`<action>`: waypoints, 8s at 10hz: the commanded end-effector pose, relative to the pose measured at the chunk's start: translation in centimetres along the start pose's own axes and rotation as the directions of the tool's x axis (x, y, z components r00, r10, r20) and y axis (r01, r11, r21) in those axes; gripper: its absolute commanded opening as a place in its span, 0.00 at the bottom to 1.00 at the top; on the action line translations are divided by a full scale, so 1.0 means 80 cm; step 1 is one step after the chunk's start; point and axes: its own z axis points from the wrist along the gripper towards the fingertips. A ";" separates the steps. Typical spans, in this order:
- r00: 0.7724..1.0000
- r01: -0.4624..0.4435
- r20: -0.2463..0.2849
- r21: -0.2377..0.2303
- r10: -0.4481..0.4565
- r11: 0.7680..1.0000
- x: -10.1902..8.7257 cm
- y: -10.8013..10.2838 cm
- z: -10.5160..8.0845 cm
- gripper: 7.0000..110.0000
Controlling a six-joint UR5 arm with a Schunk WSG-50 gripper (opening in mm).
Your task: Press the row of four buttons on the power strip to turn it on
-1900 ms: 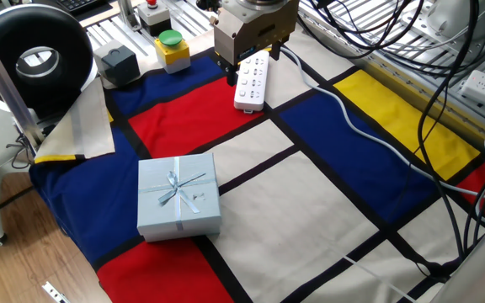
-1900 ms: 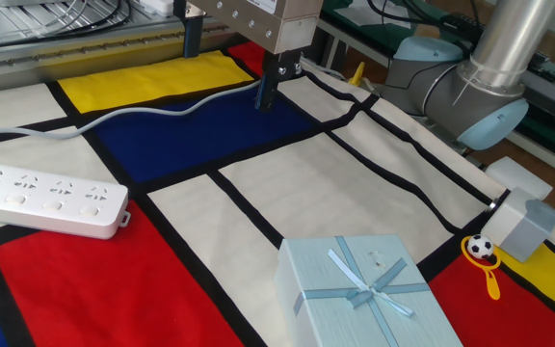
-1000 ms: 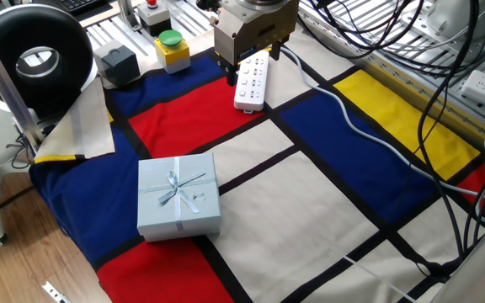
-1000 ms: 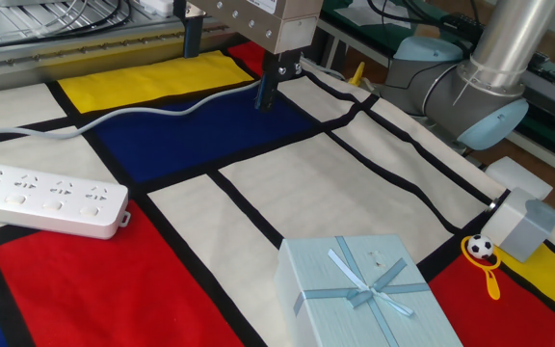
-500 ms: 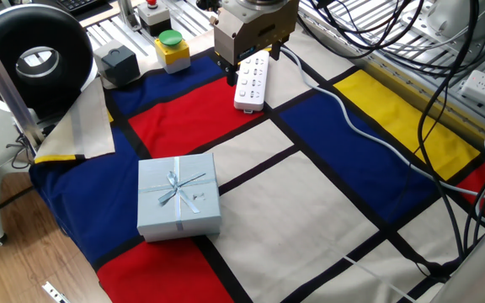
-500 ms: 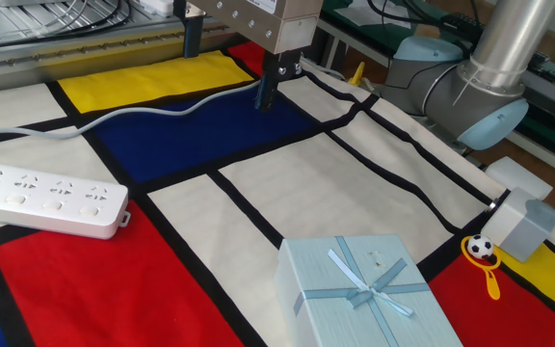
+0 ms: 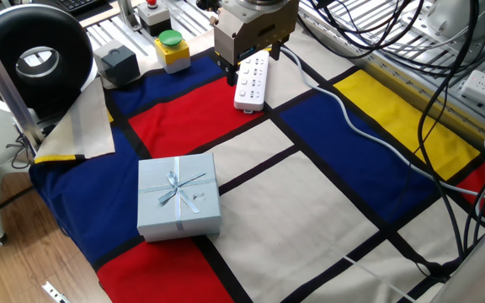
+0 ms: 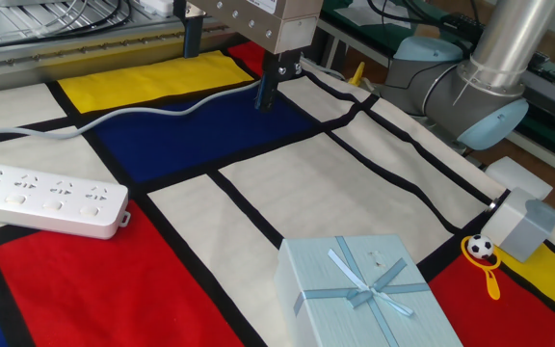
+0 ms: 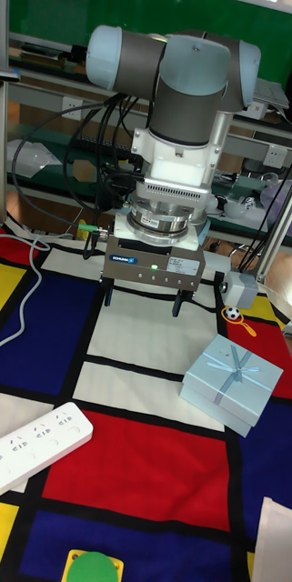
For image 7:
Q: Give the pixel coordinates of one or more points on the grey metal gripper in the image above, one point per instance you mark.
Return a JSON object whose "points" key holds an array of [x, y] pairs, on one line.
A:
{"points": [[259, 38]]}

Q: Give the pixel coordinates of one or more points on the white four-socket power strip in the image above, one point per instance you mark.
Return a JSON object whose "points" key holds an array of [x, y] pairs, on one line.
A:
{"points": [[251, 94]]}

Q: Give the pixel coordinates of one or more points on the small wooden cube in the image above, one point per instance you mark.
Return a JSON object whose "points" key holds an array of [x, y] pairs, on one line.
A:
{"points": [[213, 20]]}

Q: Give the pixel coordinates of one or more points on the colour block tablecloth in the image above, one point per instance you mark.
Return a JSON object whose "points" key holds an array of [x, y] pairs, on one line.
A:
{"points": [[192, 113]]}

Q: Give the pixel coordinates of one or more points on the green button yellow box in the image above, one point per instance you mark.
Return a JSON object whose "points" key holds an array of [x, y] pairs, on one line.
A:
{"points": [[172, 52]]}

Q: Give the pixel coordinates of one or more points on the red button grey box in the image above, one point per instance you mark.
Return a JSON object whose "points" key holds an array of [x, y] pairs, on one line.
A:
{"points": [[155, 17]]}

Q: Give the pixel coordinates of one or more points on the dark grey button box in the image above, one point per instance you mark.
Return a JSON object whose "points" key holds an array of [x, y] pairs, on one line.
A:
{"points": [[118, 65]]}

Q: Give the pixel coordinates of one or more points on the light blue ribboned gift box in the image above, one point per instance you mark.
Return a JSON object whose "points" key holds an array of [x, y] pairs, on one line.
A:
{"points": [[179, 198]]}

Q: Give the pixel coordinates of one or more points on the black keyboard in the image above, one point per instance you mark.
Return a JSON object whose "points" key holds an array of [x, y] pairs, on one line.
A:
{"points": [[78, 4]]}

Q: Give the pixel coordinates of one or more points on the short aluminium bracket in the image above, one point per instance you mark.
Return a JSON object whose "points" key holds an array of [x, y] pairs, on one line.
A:
{"points": [[128, 17]]}

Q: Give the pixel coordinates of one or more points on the aluminium profile post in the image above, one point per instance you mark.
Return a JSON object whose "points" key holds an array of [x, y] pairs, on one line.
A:
{"points": [[6, 88]]}

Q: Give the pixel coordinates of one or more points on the small metal floor bracket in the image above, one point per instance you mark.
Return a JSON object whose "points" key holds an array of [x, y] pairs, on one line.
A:
{"points": [[53, 292]]}

